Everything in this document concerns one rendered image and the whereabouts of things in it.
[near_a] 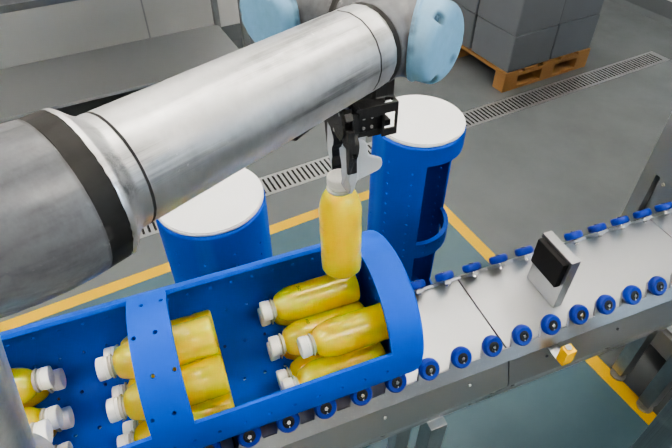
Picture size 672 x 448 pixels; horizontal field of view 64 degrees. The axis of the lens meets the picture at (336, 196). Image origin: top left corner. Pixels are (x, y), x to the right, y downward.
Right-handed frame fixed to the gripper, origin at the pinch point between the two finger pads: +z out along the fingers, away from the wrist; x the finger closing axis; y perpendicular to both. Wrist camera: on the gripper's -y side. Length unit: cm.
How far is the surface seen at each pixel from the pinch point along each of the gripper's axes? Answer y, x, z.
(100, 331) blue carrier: -44, 13, 35
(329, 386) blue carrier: -7.4, -14.2, 32.5
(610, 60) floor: 304, 217, 143
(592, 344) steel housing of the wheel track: 58, -13, 58
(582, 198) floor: 179, 98, 143
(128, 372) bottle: -38.0, -2.7, 27.5
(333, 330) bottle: -3.6, -6.0, 29.4
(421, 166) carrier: 45, 49, 47
